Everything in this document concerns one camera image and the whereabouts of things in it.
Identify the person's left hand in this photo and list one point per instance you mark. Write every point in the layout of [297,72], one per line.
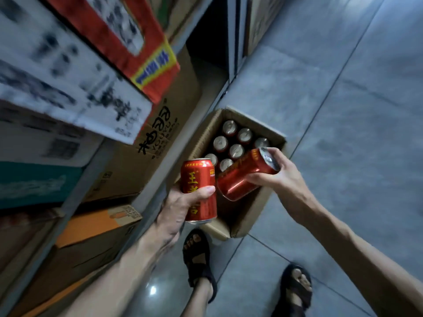
[172,221]

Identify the person's right hand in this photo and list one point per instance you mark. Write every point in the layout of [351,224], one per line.
[290,191]

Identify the red can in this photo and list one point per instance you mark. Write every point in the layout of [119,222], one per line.
[238,178]
[198,174]

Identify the brown cardboard box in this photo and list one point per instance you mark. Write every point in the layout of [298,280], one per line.
[244,221]

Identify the group of cans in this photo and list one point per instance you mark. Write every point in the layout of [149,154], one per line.
[236,151]

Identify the person's right forearm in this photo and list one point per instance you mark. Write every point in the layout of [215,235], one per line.
[363,267]

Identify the person's left forearm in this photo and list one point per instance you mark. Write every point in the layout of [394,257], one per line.
[115,283]

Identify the person's left dark sandal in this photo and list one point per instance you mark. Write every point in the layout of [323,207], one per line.
[198,270]

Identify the person's dark sandal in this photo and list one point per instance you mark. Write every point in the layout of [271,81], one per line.
[287,303]
[198,270]

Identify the person's left leg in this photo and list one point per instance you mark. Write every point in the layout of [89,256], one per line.
[198,300]

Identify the person's right dark sandal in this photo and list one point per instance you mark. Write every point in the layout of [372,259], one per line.
[287,303]

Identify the large brown printed carton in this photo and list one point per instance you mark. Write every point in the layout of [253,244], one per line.
[132,168]

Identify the orange-topped brown carton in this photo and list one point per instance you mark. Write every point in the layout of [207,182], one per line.
[49,300]
[89,224]

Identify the teal carton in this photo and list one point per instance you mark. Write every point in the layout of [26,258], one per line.
[33,184]

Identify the dark brown carton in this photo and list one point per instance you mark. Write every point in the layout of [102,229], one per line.
[23,234]

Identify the grey printed carton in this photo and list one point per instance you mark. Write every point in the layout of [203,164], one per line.
[33,141]

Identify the plain brown carton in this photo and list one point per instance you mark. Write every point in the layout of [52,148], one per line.
[264,19]

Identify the white black-lettered carton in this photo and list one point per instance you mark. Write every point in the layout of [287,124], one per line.
[66,79]

